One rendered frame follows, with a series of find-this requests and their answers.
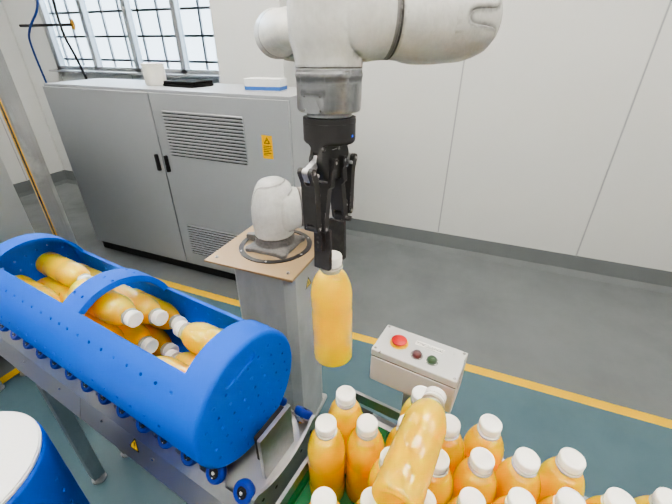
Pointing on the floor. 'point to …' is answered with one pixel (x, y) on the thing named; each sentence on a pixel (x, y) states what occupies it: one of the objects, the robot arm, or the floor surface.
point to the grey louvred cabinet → (175, 161)
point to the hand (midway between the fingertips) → (330, 244)
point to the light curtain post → (31, 155)
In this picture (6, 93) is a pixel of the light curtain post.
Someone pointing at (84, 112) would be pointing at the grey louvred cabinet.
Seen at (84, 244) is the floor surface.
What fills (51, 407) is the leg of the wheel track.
